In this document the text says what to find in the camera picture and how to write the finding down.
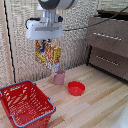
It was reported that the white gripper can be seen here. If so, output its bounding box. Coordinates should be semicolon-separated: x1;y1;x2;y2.
25;18;64;42

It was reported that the granola bars box yellow red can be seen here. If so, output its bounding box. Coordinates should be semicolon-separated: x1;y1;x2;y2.
34;39;63;72

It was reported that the pink plastic cup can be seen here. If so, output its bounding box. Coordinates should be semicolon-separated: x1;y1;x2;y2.
52;68;66;86

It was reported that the dark brown drawer cabinet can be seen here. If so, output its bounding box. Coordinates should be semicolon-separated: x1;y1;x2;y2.
85;9;128;83

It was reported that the red plastic bowl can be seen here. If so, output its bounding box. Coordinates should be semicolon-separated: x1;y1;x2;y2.
67;81;86;97

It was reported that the red basket blue rim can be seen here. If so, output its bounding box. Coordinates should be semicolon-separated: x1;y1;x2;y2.
0;79;57;128

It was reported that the black cable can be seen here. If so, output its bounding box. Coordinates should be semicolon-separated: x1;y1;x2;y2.
62;5;128;33

